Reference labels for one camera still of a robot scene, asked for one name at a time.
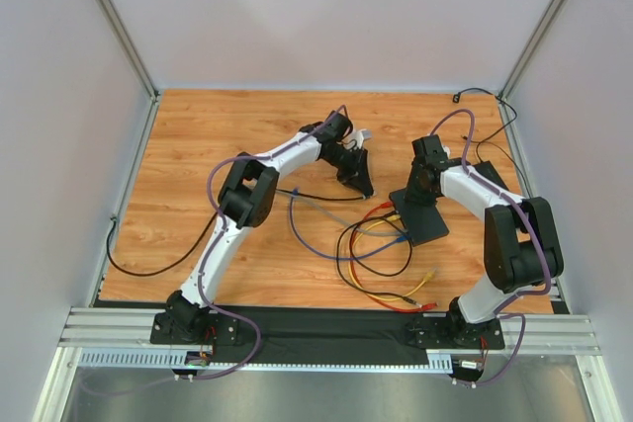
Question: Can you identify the black network switch box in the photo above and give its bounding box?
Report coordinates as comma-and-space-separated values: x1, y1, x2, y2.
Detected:
389, 189, 449, 247

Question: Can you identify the red ethernet cable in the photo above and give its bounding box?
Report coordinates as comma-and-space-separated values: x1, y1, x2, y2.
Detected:
348, 201, 440, 313

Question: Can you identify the long black cable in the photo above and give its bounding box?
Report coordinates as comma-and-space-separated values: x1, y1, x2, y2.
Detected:
106, 189, 375, 277

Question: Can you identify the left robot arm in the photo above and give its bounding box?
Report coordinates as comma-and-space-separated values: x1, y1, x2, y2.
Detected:
152, 108, 374, 343

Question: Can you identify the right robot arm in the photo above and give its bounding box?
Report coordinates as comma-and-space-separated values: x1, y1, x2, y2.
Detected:
391, 135, 564, 339

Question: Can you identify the black power adapter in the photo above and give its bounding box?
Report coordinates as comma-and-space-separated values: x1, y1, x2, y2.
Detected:
469, 161, 508, 195

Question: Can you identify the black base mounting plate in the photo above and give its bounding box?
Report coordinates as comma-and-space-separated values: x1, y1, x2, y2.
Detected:
149, 305, 505, 350

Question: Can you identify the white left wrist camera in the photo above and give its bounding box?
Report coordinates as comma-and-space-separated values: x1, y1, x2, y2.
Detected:
342, 128, 372, 150

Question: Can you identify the grey ethernet cable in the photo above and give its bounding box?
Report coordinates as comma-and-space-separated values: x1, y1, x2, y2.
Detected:
276, 189, 407, 237

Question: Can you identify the yellow ethernet cable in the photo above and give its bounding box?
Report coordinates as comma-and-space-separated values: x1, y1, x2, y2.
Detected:
348, 211, 438, 300

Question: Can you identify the thin black power cord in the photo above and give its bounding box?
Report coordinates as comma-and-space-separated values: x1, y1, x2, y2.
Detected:
451, 87, 519, 163

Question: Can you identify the aluminium front rail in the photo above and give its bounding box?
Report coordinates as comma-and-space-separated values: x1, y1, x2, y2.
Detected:
58, 307, 601, 356

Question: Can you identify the slotted grey cable duct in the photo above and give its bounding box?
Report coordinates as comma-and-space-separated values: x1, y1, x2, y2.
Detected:
78, 348, 454, 372

